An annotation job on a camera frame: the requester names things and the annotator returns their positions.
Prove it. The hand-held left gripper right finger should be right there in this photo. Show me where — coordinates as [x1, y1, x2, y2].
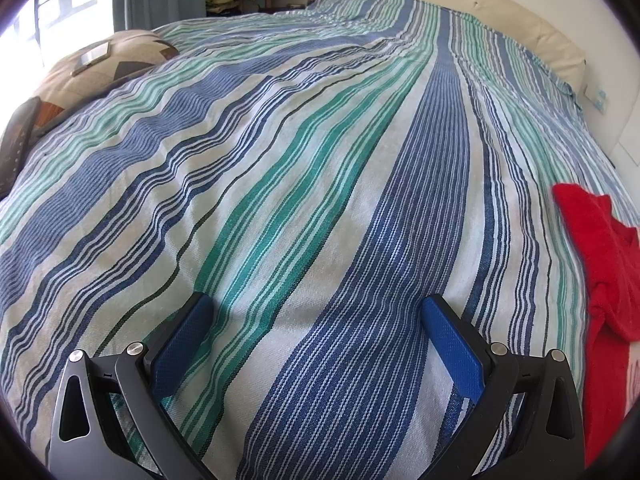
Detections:
[421, 295, 586, 480]

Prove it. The red sweater with white figure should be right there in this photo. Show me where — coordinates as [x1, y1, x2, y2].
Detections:
[551, 182, 640, 471]

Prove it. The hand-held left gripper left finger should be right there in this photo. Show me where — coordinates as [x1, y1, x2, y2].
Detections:
[45, 291, 216, 480]

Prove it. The flat phone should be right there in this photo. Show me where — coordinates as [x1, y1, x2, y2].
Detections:
[71, 42, 113, 77]

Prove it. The dark brown cushion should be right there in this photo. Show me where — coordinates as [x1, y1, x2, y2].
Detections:
[0, 96, 41, 197]

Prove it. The white wall socket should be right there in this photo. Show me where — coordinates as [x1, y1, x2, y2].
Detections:
[582, 85, 608, 111]

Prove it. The striped blue green bedspread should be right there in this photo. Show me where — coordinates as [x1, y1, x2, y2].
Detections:
[0, 0, 631, 480]

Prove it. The beige patterned cushion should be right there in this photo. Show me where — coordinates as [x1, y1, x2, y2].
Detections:
[30, 30, 181, 126]

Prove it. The window with railing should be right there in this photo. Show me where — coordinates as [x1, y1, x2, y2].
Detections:
[0, 0, 116, 61]

